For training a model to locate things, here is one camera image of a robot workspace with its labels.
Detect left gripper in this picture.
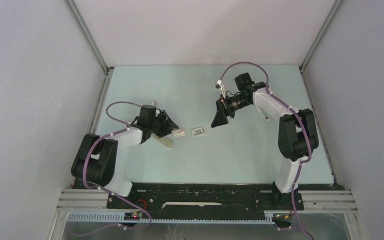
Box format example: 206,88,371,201
148,110,179,139

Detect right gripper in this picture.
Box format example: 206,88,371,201
211,93,251,128

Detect white staple box sleeve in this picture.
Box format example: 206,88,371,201
172,129,186,137

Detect olive green stapler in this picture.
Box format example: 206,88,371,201
154,135,174,149

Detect staple tray box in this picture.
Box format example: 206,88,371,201
191,127,206,137

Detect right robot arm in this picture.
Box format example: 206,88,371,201
210,73,319,209

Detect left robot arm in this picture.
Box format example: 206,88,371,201
70,104,179,208

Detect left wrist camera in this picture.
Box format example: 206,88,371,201
150,100,161,116

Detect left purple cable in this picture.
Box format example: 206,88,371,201
67,101,153,238

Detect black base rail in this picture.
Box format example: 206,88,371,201
107,180,306,222

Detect right aluminium frame post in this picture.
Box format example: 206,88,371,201
299,0,345,74

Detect aluminium frame post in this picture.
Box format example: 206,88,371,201
299,0,345,74
64,0,110,74

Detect left aluminium frame post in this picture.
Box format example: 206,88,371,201
64,0,110,74

